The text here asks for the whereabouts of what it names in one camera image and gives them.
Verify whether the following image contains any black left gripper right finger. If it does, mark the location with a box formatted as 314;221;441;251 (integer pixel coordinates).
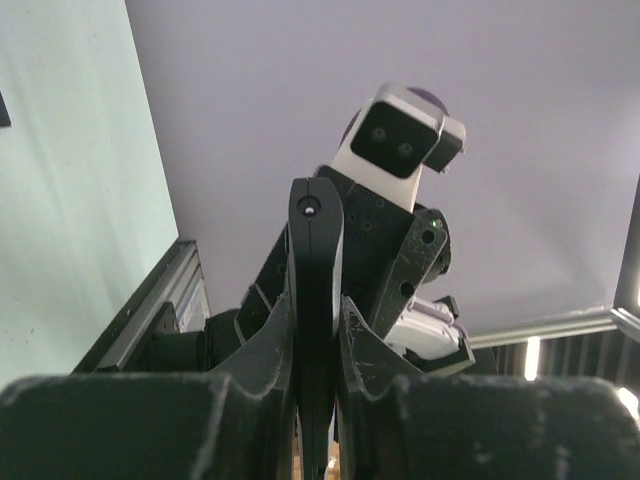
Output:
338;298;639;479

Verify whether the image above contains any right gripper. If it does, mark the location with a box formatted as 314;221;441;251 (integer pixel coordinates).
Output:
234;165;451;345

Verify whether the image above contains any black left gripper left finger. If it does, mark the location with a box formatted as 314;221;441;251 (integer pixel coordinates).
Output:
1;298;295;479

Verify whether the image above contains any black remote control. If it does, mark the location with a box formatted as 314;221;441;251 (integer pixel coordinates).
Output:
288;177;344;479

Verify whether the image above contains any black remote battery cover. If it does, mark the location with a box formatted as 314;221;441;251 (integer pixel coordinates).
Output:
0;93;12;128

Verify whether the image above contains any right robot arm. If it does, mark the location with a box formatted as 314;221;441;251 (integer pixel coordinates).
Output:
209;176;639;479

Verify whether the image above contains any left aluminium frame post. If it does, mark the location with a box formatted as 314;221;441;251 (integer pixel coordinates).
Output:
73;240;208;374

